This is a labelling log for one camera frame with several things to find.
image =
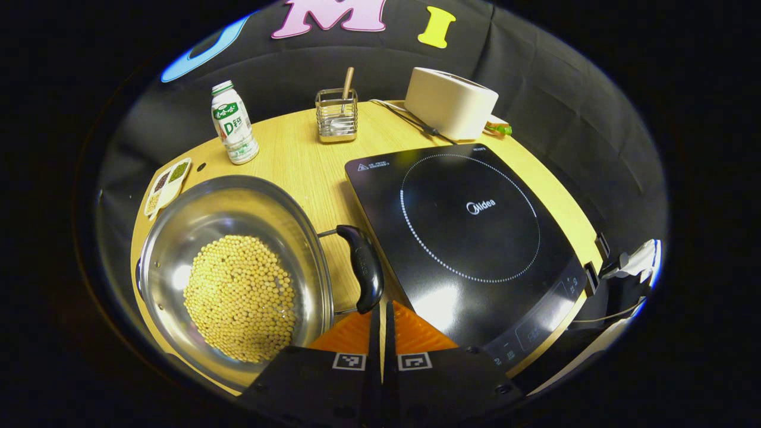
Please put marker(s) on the white bottle with green label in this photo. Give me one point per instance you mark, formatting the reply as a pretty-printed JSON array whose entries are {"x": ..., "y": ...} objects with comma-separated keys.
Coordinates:
[{"x": 235, "y": 131}]

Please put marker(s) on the white toaster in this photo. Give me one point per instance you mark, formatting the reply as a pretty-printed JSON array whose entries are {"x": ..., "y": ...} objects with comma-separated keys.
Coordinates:
[{"x": 446, "y": 104}]

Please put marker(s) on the pile of yellow soybeans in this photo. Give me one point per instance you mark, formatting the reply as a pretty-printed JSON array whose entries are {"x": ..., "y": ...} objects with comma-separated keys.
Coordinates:
[{"x": 238, "y": 297}]

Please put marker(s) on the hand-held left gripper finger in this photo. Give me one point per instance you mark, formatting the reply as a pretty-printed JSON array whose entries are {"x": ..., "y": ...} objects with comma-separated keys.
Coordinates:
[
  {"x": 374, "y": 392},
  {"x": 389, "y": 392}
]

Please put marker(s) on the sandwich with lettuce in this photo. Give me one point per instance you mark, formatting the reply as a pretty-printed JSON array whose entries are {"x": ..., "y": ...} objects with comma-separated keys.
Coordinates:
[{"x": 498, "y": 129}]

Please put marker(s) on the white divided dish of grains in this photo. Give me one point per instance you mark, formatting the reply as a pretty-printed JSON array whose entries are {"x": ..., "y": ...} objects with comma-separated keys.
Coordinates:
[{"x": 166, "y": 187}]

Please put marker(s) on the black table edge clamp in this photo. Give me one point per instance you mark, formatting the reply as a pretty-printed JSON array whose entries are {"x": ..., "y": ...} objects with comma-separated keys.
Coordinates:
[
  {"x": 591, "y": 277},
  {"x": 602, "y": 245}
]

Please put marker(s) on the black induction cooktop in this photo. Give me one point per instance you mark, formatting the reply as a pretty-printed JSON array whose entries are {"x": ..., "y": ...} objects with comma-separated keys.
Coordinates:
[{"x": 505, "y": 196}]

